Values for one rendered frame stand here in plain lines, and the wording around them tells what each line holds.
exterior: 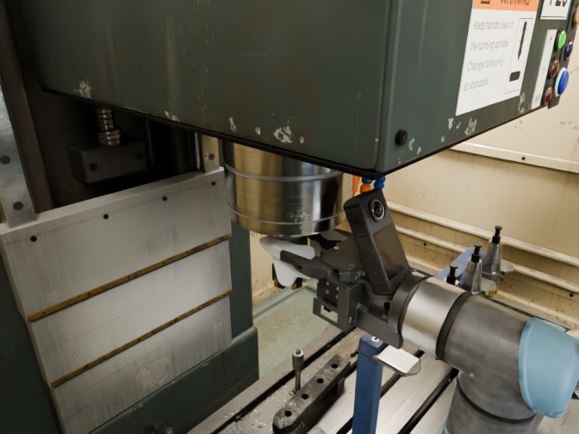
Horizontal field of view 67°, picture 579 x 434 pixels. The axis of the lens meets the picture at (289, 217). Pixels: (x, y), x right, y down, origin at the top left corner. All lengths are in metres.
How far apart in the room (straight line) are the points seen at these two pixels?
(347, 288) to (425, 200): 1.16
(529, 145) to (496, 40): 1.02
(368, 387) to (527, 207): 0.86
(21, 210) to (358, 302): 0.59
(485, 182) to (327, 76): 1.24
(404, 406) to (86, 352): 0.72
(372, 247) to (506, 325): 0.14
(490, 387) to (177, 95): 0.41
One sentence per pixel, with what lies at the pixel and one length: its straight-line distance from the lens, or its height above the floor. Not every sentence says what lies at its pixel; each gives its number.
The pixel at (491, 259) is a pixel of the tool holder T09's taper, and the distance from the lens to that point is 1.06.
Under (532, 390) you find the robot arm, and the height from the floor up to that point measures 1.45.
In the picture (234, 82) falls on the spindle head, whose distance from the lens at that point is 0.40.
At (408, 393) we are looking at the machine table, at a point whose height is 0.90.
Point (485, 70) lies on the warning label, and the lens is 0.44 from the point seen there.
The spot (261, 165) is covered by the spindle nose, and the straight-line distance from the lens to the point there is 0.47.
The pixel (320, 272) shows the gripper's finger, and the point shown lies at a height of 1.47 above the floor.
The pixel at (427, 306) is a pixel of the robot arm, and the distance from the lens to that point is 0.46.
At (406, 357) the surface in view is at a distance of 0.79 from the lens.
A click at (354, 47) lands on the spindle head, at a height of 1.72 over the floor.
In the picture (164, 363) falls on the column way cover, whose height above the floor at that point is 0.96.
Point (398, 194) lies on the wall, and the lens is 1.68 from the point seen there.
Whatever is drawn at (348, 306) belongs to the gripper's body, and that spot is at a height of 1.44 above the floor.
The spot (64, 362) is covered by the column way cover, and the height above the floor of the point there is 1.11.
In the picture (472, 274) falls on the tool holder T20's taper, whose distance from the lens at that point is 0.96.
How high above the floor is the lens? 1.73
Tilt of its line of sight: 24 degrees down
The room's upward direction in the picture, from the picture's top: straight up
